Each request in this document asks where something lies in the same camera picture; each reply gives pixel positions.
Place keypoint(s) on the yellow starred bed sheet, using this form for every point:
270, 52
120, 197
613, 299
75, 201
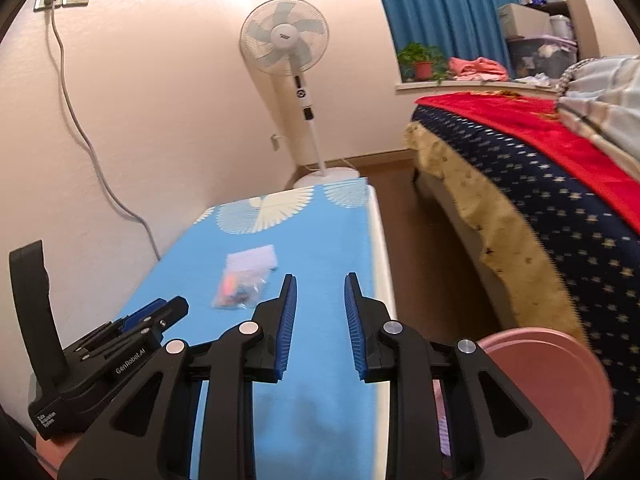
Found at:
500, 225

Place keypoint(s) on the blue curtain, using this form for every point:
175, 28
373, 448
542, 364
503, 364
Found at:
440, 0

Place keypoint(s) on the pink plastic bin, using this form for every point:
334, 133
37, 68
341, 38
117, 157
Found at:
540, 385

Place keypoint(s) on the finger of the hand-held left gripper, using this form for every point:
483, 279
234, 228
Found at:
170, 312
147, 310

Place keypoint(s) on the striped grey quilt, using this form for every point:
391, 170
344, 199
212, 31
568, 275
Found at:
605, 95

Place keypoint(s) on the translucent purple-lid storage box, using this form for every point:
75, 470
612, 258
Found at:
537, 57

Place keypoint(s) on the white low table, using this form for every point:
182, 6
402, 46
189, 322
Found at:
382, 240

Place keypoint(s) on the clear plastic bag with bits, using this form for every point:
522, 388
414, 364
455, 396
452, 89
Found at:
240, 285

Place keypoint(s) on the white cloth on windowsill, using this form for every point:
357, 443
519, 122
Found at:
535, 79

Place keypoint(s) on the potted green plant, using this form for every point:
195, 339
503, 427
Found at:
422, 67

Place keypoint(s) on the white plastic container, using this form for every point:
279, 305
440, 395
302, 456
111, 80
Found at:
561, 27

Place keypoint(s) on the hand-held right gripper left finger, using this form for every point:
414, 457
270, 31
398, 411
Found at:
287, 330

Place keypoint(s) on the bed with starry blanket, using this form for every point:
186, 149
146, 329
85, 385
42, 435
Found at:
575, 220

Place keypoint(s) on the red blanket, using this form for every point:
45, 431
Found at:
525, 125

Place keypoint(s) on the white cardboard box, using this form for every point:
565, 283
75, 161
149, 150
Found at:
522, 20

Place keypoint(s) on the white windowsill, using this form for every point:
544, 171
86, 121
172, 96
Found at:
450, 86

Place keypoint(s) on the pink folded clothes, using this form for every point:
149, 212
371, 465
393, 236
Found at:
477, 69

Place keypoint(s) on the white standing fan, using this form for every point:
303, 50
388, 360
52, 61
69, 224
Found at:
285, 35

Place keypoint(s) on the beige wall shelf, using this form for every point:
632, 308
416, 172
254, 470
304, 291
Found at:
585, 5

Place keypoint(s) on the blue fan-print table mat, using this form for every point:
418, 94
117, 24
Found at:
310, 240

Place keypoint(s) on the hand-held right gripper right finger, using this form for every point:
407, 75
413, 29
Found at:
352, 330

